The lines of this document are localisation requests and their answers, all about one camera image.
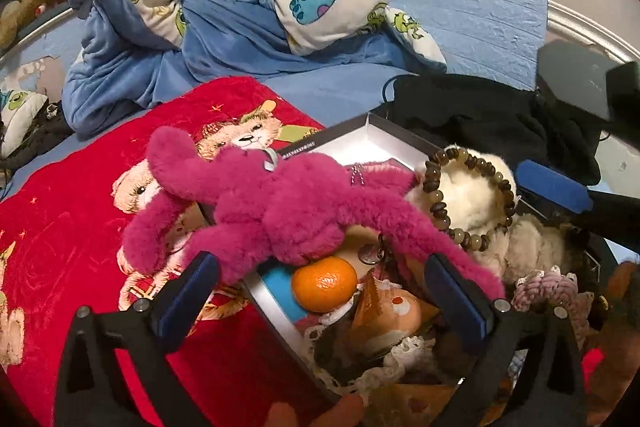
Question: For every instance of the blue bed sheet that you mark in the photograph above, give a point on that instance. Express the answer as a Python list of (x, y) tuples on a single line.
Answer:
[(340, 92)]

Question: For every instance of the person's left hand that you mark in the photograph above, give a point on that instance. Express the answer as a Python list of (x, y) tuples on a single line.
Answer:
[(315, 413)]

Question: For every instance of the black cloth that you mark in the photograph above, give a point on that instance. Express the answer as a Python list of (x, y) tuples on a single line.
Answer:
[(475, 112)]

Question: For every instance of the pink knitted toy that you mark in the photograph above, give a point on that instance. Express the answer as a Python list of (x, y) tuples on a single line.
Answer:
[(545, 292)]

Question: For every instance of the magenta plush toy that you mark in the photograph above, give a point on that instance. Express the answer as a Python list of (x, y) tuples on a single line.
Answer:
[(280, 197)]

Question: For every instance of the cream lace doily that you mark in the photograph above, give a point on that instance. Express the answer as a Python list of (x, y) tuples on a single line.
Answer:
[(410, 353)]

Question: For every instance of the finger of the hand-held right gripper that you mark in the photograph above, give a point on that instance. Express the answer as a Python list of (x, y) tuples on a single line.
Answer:
[(550, 187)]

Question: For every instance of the red printed blanket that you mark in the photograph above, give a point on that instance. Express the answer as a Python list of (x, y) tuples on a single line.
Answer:
[(75, 232)]

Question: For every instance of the white plush toy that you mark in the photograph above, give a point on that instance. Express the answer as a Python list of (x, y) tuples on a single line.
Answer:
[(470, 207)]

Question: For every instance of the black and white cardboard box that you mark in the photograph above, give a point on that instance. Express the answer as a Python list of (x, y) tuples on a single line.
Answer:
[(380, 142)]

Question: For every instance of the monster print pillow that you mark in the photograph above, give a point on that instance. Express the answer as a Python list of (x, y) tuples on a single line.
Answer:
[(17, 117)]

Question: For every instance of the round metal charm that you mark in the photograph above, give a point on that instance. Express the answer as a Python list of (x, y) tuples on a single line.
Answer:
[(371, 253)]

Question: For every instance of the yellow snack packet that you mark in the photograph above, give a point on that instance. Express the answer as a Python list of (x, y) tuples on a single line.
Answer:
[(415, 407)]

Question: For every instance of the orange snack packet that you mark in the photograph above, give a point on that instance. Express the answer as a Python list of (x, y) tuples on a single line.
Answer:
[(387, 314)]

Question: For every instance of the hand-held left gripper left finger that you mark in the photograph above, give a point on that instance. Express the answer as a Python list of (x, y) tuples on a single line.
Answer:
[(186, 302)]

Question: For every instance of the dark clothing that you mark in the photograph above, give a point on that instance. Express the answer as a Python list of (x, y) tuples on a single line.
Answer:
[(47, 124)]

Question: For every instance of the blue card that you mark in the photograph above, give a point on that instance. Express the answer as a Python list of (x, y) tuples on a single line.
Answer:
[(280, 294)]

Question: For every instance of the tangerine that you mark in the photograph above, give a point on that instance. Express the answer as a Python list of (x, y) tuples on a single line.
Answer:
[(325, 284)]

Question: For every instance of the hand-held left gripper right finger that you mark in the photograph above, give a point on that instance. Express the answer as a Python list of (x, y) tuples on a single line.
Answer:
[(459, 302)]

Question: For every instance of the brown plush toy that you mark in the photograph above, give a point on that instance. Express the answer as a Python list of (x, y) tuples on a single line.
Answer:
[(30, 2)]

